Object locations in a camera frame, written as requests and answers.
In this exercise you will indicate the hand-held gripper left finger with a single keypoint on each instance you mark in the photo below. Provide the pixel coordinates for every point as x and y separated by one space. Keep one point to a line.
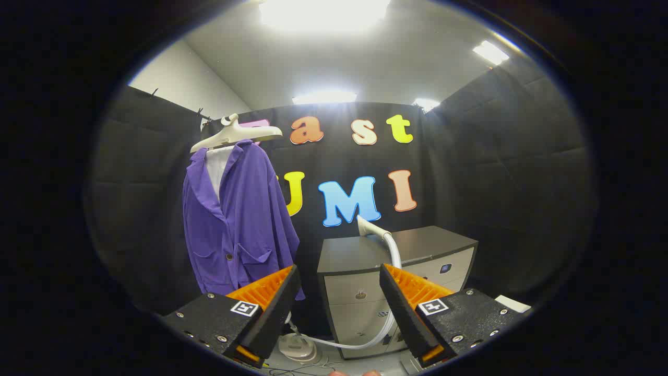
276 313

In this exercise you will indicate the white steamer base unit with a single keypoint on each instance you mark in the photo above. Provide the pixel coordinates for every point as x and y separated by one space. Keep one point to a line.
297 350

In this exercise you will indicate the grey cabinet with drawers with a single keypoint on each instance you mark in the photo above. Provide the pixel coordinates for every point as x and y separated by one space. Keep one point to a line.
355 250

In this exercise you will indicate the large ceiling light panel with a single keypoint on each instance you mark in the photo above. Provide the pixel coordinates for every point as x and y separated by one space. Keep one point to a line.
323 13

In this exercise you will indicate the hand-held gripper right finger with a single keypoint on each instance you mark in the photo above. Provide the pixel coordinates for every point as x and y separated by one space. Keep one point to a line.
402 313

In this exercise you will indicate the white plastic clothes hanger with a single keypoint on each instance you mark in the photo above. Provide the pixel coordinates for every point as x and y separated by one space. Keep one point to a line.
235 134

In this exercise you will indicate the small ceiling light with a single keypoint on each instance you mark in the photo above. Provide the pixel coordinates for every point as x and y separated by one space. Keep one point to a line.
426 104

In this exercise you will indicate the long ceiling light strip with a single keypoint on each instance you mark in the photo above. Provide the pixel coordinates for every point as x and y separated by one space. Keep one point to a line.
323 97

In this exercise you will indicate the purple jacket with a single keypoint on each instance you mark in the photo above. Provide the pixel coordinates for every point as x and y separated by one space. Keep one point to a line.
245 219

